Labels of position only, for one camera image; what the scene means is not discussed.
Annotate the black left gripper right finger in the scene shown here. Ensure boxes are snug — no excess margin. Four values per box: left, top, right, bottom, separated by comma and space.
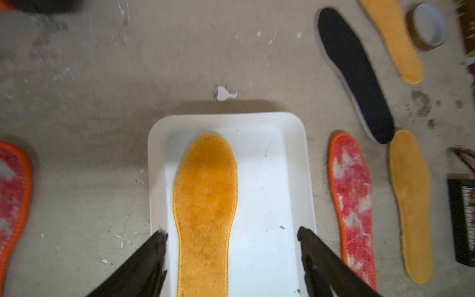
297, 226, 379, 297

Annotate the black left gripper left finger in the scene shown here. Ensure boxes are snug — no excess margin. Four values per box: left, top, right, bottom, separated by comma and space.
89, 230, 168, 297

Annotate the red patterned insole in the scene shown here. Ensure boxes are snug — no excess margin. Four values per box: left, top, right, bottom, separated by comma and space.
328, 132, 377, 290
1, 142, 33, 290

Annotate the orange fuzzy insole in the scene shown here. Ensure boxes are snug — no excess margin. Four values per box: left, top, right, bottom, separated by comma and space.
388, 129, 434, 284
173, 134, 238, 297
360, 0, 424, 85

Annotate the white storage tray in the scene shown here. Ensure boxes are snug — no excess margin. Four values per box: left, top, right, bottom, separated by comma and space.
147, 112, 315, 297

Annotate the black insole right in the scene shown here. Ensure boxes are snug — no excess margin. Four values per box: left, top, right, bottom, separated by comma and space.
315, 7, 395, 144

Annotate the brown tape roll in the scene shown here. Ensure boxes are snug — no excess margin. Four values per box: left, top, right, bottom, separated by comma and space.
405, 2, 448, 51

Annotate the black tool case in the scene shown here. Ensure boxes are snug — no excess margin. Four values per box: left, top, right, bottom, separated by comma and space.
1, 0, 82, 14

